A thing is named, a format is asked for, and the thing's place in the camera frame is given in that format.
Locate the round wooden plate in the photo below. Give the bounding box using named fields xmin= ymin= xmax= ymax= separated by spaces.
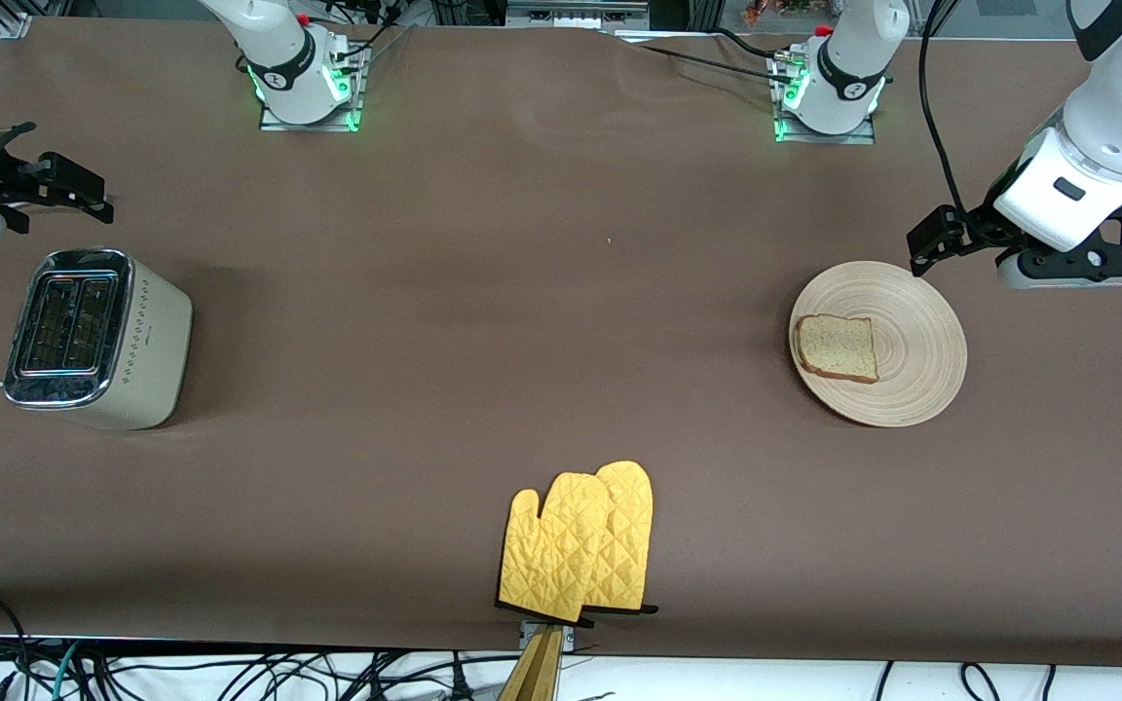
xmin=788 ymin=260 xmax=968 ymax=428

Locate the slice of bread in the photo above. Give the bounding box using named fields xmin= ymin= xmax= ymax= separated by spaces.
xmin=794 ymin=314 xmax=880 ymax=385

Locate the white chrome toaster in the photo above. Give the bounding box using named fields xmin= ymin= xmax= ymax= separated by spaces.
xmin=3 ymin=247 xmax=194 ymax=431

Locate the silver aluminium extrusion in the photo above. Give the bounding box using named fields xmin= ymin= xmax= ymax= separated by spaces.
xmin=0 ymin=0 xmax=75 ymax=40

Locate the colourful background object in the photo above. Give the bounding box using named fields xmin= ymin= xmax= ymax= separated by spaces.
xmin=741 ymin=0 xmax=840 ymax=25

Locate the yellow quilted oven mitt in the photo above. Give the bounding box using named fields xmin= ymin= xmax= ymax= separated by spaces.
xmin=580 ymin=461 xmax=660 ymax=616
xmin=496 ymin=472 xmax=614 ymax=625

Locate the brown table cover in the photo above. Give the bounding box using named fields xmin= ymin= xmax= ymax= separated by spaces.
xmin=0 ymin=18 xmax=1122 ymax=669

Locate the wooden stick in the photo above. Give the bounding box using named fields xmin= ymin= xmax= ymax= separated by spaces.
xmin=496 ymin=626 xmax=564 ymax=701

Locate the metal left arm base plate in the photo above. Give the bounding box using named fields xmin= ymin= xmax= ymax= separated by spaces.
xmin=770 ymin=54 xmax=879 ymax=145

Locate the short black cable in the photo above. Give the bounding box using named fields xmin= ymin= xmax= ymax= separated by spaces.
xmin=707 ymin=26 xmax=801 ymax=61

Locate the long black cable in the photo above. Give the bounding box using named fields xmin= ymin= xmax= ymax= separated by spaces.
xmin=619 ymin=42 xmax=801 ymax=89

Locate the aluminium frame rail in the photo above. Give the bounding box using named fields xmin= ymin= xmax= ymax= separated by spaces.
xmin=505 ymin=0 xmax=652 ymax=30

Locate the teal cable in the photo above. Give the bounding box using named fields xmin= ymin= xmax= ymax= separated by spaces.
xmin=53 ymin=641 xmax=85 ymax=701

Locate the small metal bracket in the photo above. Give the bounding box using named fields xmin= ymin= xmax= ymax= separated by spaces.
xmin=519 ymin=621 xmax=577 ymax=655

